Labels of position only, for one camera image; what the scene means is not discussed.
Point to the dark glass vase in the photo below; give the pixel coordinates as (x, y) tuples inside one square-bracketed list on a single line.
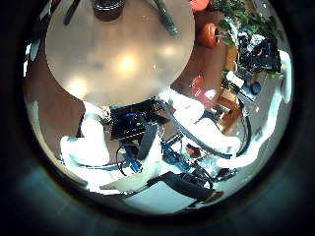
[(107, 9)]

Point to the black electronics box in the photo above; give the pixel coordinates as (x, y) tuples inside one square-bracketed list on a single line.
[(129, 121)]

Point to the green leafy plant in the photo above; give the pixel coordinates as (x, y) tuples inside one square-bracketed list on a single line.
[(246, 16)]

